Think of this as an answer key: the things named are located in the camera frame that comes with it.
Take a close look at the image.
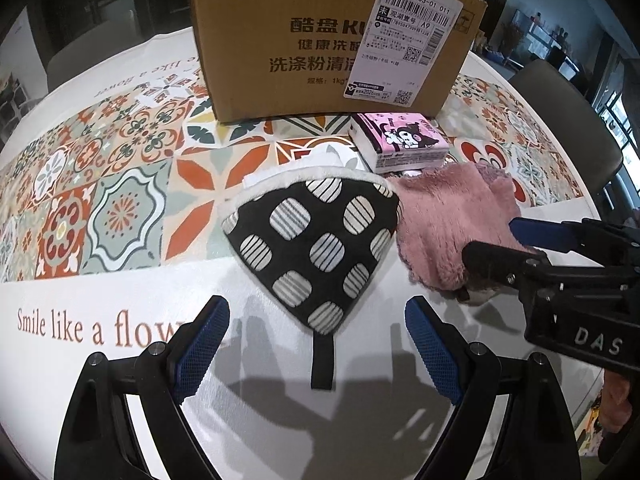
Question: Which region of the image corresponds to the white tv cabinet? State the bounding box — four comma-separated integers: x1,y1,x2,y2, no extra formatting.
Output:
480,35,557,70

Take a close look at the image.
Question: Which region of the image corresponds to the black dotted triangular bib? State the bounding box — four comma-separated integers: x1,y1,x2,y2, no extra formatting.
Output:
221,165,401,391

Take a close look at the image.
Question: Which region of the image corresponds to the pink cartoon tissue pack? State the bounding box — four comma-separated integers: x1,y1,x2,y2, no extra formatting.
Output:
348,112,450,175

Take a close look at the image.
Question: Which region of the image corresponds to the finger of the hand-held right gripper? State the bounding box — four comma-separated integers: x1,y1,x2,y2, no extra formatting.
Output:
461,240,552,292
509,216,640,286

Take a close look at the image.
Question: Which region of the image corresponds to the grey dining chair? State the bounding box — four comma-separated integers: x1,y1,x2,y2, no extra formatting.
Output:
507,59,637,207
46,41,147,92

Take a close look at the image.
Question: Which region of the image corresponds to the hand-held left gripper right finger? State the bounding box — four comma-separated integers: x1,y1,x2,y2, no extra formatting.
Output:
404,296,583,480

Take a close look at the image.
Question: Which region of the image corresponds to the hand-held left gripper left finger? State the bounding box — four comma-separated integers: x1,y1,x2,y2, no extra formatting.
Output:
55,295,231,480

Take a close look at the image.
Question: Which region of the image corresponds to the pink fluffy cloth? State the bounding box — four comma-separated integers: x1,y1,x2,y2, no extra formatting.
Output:
392,161,544,294

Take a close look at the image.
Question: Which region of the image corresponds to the white storage rack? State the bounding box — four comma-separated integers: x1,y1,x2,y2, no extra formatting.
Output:
0,72,27,132

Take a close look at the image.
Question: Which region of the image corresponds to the person's right hand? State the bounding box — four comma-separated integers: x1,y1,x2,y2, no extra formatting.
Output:
599,369,633,437

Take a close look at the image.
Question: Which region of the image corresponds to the brown cardboard box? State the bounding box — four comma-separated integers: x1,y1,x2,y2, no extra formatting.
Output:
186,0,489,125

